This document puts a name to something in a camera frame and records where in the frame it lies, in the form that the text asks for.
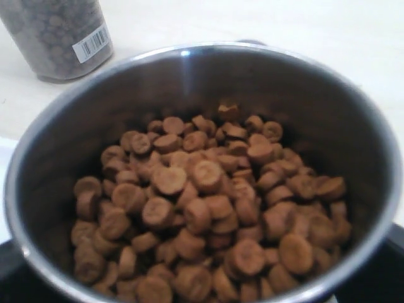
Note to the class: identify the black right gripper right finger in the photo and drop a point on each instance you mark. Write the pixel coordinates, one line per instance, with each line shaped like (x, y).
(380, 278)

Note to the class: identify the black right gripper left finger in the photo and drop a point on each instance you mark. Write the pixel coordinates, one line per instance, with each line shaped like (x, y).
(18, 282)

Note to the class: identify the white plastic tray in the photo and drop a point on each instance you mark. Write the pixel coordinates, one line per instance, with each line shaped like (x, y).
(10, 217)

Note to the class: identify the translucent plastic tall container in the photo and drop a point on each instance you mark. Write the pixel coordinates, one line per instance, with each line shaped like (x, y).
(60, 40)

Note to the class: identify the steel mug with kibble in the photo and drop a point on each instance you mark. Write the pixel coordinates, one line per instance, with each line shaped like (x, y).
(222, 172)

